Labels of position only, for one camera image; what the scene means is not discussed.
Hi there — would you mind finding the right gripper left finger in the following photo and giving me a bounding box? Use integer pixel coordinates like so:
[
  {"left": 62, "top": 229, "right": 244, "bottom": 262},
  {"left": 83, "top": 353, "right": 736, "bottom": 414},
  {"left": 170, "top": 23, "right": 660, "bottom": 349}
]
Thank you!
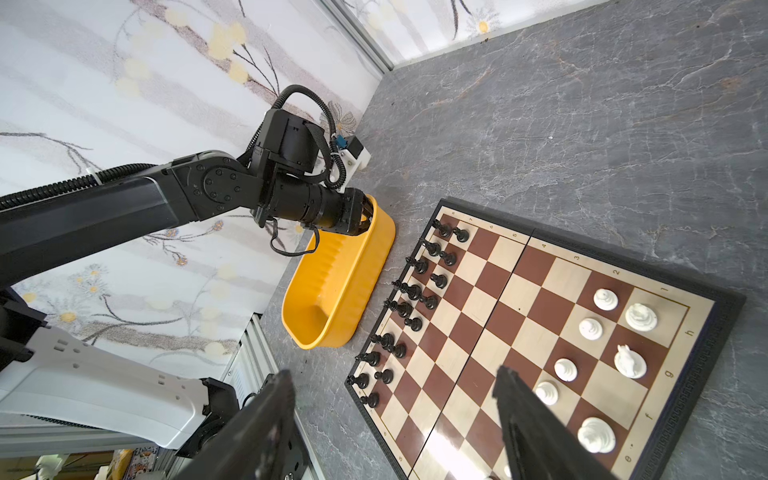
[{"left": 176, "top": 370, "right": 296, "bottom": 480}]

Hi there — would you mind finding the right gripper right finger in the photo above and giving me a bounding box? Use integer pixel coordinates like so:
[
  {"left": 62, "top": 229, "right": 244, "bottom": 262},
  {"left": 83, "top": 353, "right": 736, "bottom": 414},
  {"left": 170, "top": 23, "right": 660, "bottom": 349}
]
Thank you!
[{"left": 493, "top": 366, "right": 613, "bottom": 480}]

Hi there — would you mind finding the black knight on board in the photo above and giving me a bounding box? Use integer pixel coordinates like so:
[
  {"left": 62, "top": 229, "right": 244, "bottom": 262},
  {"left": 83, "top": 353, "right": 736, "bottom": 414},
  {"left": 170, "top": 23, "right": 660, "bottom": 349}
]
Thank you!
[{"left": 420, "top": 239, "right": 442, "bottom": 257}]

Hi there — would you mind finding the black rook on board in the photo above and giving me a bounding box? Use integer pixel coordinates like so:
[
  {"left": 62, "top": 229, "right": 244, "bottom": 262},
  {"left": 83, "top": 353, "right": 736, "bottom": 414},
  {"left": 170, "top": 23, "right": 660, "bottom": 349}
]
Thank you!
[{"left": 432, "top": 219, "right": 453, "bottom": 238}]

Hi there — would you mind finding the black left corrugated cable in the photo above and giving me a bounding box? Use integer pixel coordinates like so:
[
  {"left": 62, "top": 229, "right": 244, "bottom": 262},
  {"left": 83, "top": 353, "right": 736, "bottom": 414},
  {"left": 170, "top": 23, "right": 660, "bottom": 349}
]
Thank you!
[{"left": 0, "top": 163, "right": 157, "bottom": 211}]

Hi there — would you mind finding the white rook corner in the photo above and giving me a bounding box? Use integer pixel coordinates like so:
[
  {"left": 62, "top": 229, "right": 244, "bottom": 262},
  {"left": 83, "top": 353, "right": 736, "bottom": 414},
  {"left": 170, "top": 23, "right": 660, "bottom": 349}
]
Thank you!
[{"left": 624, "top": 303, "right": 658, "bottom": 332}]

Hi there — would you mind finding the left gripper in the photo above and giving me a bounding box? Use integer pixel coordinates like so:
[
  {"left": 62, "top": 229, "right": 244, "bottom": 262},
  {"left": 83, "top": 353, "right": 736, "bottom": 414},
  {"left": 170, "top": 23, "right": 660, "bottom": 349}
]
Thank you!
[{"left": 335, "top": 188, "right": 374, "bottom": 236}]

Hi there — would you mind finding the white knight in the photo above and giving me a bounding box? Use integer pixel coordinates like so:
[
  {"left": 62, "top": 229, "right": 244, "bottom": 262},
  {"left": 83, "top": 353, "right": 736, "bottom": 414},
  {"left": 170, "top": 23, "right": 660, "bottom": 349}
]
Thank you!
[{"left": 614, "top": 345, "right": 647, "bottom": 379}]

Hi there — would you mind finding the black knight near edge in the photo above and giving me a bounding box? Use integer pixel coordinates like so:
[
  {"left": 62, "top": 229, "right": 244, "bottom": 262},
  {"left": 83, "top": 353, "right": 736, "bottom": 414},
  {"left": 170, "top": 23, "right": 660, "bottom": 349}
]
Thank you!
[{"left": 355, "top": 351, "right": 381, "bottom": 367}]

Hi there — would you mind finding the yellow plastic tray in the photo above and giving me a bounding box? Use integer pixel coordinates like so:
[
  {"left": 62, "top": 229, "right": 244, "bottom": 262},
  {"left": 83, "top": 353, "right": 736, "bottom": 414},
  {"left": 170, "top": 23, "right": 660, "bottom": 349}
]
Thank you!
[{"left": 281, "top": 196, "right": 396, "bottom": 350}]

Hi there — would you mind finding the black king on board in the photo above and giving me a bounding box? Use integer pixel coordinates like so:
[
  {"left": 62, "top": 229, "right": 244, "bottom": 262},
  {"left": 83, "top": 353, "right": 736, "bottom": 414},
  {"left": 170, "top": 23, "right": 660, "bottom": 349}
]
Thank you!
[{"left": 384, "top": 300, "right": 413, "bottom": 319}]

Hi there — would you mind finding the black rook near edge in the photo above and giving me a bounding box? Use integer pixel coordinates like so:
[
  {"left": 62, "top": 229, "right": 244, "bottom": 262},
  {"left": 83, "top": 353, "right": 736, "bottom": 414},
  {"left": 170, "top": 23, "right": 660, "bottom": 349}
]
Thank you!
[{"left": 345, "top": 373, "right": 370, "bottom": 390}]

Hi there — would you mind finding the black bishop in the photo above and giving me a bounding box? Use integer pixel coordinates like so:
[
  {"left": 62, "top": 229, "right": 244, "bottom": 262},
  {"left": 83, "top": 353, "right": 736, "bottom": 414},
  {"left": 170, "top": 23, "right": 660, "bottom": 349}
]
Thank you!
[
  {"left": 405, "top": 256, "right": 429, "bottom": 275},
  {"left": 370, "top": 333, "right": 395, "bottom": 351}
]

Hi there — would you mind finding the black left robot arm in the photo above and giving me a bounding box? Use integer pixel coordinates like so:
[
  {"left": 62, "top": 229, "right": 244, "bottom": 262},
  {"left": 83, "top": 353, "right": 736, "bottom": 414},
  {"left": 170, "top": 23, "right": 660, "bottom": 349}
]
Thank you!
[{"left": 1, "top": 108, "right": 374, "bottom": 458}]

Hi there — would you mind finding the black pawn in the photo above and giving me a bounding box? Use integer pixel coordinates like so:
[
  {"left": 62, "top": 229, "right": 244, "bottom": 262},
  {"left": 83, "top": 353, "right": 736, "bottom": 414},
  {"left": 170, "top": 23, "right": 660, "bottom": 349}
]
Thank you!
[
  {"left": 451, "top": 227, "right": 470, "bottom": 244},
  {"left": 430, "top": 273, "right": 448, "bottom": 289},
  {"left": 359, "top": 392, "right": 380, "bottom": 409},
  {"left": 404, "top": 317, "right": 423, "bottom": 332},
  {"left": 374, "top": 369, "right": 394, "bottom": 384},
  {"left": 387, "top": 342, "right": 407, "bottom": 359},
  {"left": 418, "top": 295, "right": 439, "bottom": 310},
  {"left": 439, "top": 251, "right": 457, "bottom": 267}
]

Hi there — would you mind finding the brown folding chess board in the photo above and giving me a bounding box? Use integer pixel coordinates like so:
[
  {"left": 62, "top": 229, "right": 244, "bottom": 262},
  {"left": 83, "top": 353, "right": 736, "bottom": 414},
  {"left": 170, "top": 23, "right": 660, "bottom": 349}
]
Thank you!
[{"left": 345, "top": 199, "right": 746, "bottom": 479}]

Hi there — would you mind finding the black bishop on board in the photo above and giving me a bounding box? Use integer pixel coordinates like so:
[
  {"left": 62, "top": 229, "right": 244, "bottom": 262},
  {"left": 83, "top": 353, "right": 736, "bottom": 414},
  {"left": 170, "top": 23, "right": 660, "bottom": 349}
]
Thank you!
[{"left": 405, "top": 256, "right": 429, "bottom": 275}]

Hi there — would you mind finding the black queen on board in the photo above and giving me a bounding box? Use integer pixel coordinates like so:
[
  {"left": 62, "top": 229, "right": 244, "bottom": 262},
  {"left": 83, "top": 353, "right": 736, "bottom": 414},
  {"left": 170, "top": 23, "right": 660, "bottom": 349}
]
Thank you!
[{"left": 392, "top": 280, "right": 422, "bottom": 300}]

